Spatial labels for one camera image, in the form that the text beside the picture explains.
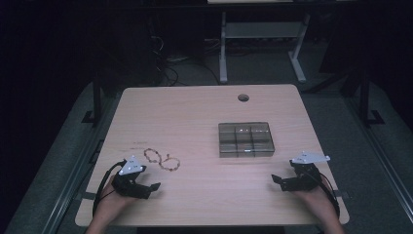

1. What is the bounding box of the person's right hand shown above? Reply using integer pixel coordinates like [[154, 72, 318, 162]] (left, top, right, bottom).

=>
[[293, 181, 339, 222]]

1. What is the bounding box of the clear plastic compartment box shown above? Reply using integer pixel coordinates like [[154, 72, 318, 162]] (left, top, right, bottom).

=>
[[217, 121, 276, 159]]

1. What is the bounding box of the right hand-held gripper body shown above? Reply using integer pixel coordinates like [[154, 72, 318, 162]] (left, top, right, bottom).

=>
[[281, 150, 331, 193]]

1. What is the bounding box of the tangle of black floor cables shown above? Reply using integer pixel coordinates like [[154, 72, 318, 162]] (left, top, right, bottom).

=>
[[147, 32, 222, 88]]

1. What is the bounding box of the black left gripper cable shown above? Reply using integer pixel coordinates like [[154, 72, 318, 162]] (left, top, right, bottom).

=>
[[92, 159, 128, 217]]

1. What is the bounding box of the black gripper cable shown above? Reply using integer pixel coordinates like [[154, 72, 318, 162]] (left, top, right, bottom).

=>
[[311, 170, 341, 218], [92, 159, 128, 217]]

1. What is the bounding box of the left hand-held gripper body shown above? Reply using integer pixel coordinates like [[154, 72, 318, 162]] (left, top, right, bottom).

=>
[[111, 155, 154, 200]]

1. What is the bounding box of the person's left hand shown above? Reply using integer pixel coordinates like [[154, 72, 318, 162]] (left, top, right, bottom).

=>
[[96, 176, 139, 217]]

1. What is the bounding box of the black metal stand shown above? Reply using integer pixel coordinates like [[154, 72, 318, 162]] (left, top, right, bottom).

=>
[[81, 71, 105, 128], [357, 68, 386, 128]]

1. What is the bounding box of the white metal desk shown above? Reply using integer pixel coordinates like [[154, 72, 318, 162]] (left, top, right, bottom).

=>
[[206, 0, 311, 84]]

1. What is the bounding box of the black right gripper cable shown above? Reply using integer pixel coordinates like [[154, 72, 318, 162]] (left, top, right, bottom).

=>
[[311, 170, 341, 218]]

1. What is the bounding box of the grey metal floor rail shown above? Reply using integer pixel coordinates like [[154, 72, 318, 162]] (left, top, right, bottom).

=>
[[344, 97, 413, 216], [42, 94, 123, 234]]

